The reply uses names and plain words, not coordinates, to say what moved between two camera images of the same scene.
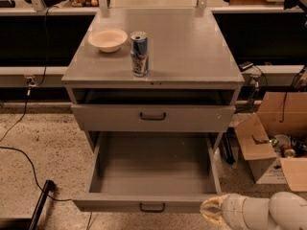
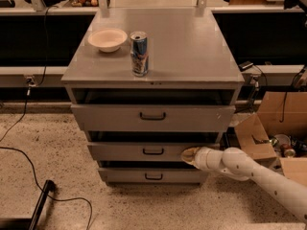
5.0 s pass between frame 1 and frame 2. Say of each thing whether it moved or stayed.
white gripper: moved
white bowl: stayed
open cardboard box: stayed
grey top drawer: stayed
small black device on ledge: stayed
